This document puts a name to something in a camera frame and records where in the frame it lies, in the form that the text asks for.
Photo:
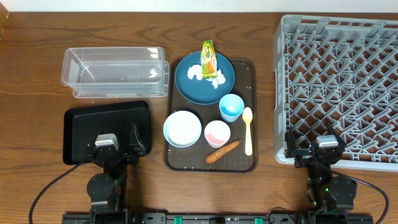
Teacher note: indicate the green orange snack wrapper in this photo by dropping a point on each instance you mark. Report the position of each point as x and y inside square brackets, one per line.
[208, 60]

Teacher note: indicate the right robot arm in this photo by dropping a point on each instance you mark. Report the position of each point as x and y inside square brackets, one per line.
[332, 195]

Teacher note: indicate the light blue cup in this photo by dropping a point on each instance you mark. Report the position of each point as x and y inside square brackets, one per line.
[231, 107]

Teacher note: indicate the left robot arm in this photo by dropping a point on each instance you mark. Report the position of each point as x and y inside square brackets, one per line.
[107, 189]

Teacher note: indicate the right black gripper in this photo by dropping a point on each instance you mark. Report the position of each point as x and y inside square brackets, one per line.
[303, 158]

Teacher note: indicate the orange carrot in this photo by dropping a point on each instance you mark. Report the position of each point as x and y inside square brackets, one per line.
[219, 153]

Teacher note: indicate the grey dishwasher rack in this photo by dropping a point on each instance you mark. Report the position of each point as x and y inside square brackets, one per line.
[338, 72]

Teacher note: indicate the white tissue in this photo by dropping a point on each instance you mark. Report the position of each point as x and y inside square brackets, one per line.
[195, 71]

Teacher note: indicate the black plastic bin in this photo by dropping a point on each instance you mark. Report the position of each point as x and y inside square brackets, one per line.
[82, 125]

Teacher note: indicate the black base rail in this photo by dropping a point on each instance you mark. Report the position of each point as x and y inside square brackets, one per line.
[162, 218]

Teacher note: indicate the clear plastic bin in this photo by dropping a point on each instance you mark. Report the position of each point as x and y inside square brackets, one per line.
[116, 72]

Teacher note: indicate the pink white cup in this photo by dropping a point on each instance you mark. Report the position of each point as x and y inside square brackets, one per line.
[217, 133]

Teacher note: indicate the light blue bowl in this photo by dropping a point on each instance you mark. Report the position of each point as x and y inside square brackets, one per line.
[182, 129]

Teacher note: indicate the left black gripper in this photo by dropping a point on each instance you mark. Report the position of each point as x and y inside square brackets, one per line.
[135, 150]

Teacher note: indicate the dark blue plate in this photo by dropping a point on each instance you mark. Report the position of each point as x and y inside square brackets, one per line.
[202, 91]

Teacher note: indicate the dark brown serving tray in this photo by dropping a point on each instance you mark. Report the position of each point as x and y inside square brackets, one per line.
[201, 157]

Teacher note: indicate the pale yellow spoon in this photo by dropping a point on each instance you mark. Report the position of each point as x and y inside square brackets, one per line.
[247, 117]

